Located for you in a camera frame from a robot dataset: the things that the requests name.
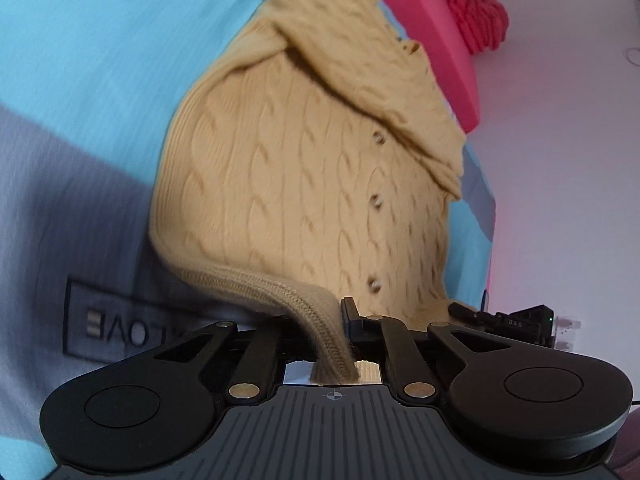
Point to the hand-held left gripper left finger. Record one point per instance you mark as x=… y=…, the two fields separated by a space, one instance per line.
x=264 y=352

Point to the blue and grey patterned bedsheet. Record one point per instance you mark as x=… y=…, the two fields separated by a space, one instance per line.
x=80 y=135

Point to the red knitted item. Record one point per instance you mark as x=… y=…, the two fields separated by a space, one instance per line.
x=477 y=17

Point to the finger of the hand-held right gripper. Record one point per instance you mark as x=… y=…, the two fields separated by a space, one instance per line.
x=462 y=311

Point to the pink blanket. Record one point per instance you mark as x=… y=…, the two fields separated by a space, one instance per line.
x=425 y=35

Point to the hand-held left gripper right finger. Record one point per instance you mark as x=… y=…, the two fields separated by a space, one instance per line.
x=356 y=322

